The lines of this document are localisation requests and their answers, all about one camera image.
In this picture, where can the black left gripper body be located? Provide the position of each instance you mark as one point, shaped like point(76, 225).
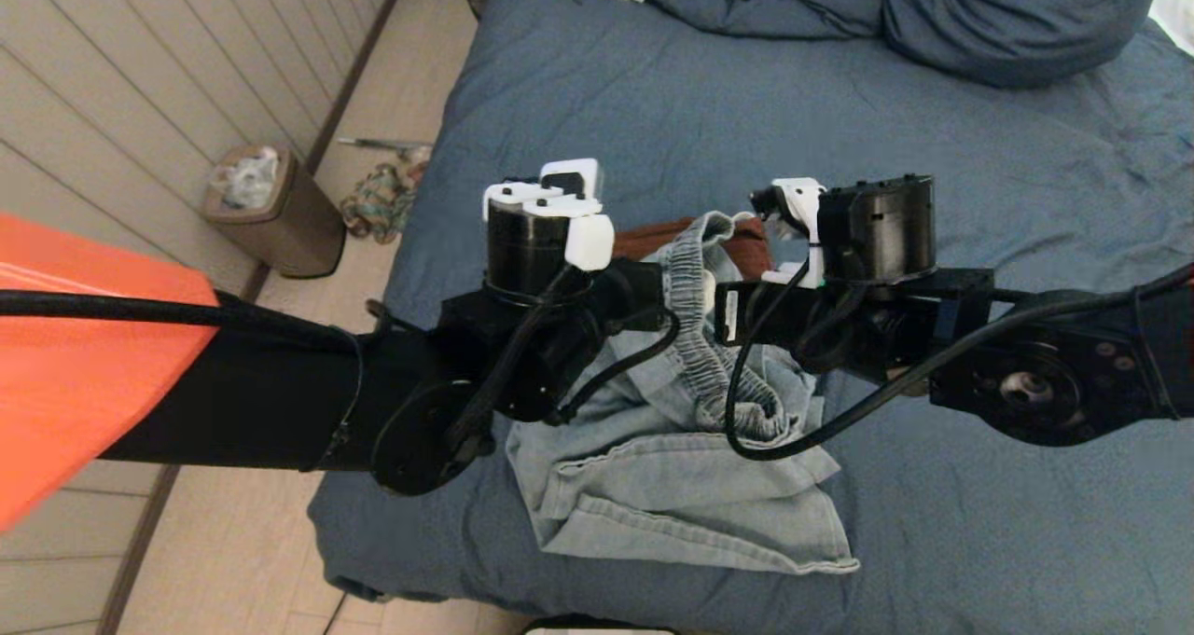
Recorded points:
point(527, 253)

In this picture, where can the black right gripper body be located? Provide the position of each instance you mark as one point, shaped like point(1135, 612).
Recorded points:
point(881, 229)

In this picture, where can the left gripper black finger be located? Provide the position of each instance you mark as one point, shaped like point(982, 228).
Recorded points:
point(644, 310)
point(639, 279)

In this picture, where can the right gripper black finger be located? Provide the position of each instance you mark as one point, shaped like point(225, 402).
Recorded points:
point(744, 296)
point(744, 329)

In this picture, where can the light blue denim shorts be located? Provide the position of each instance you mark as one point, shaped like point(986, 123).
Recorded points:
point(653, 504)

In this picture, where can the rust brown folded garment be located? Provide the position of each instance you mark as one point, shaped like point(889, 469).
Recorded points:
point(653, 237)

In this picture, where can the colourful crumpled cloth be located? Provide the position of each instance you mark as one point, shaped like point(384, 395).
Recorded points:
point(378, 204)

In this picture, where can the grey metal rod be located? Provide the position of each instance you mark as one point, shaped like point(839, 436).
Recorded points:
point(382, 144)

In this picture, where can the brown trash bin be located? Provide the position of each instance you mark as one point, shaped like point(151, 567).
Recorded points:
point(303, 234)

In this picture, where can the blue pillow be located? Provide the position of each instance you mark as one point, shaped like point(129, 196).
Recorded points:
point(1017, 20)

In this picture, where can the bunched blue duvet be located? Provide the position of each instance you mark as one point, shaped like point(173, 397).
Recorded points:
point(765, 1)

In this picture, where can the white plastic bin bag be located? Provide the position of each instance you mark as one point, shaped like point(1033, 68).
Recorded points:
point(250, 184)

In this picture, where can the blue bed sheet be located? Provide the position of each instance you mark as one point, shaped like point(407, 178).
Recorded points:
point(979, 523)

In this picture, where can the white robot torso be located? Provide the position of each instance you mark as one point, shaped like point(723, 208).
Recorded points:
point(597, 630)

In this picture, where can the white pillow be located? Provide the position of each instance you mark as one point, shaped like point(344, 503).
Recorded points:
point(1179, 6)

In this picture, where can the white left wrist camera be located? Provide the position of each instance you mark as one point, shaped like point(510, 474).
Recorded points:
point(592, 239)

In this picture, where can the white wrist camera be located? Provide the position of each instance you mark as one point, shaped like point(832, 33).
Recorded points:
point(804, 201)
point(592, 239)

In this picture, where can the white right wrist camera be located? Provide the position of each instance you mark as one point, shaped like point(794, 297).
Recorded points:
point(804, 201)

